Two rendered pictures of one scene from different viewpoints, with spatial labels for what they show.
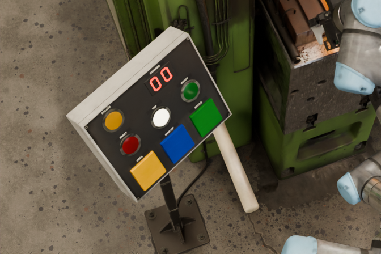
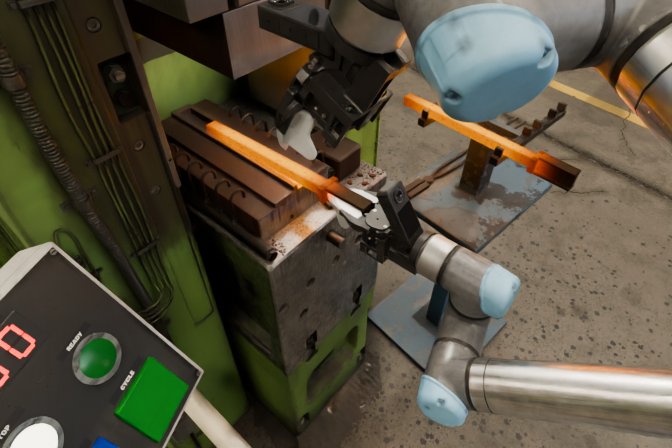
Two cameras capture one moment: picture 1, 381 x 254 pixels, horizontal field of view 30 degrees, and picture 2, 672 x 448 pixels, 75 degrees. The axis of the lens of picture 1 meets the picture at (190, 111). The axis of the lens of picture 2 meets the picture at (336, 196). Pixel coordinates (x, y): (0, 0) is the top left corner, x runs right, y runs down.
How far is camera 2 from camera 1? 1.14 m
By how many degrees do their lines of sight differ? 30
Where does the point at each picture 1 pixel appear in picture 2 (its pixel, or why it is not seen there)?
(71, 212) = not seen: outside the picture
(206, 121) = (155, 406)
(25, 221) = not seen: outside the picture
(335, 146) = (340, 366)
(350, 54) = not seen: outside the picture
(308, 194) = (334, 435)
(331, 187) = (354, 413)
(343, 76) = (477, 37)
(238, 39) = (183, 273)
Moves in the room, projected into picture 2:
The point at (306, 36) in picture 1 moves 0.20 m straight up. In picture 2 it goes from (271, 220) to (259, 136)
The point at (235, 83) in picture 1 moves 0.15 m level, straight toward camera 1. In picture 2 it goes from (203, 339) to (222, 391)
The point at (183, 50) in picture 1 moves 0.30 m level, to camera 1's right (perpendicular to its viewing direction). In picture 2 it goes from (51, 277) to (278, 171)
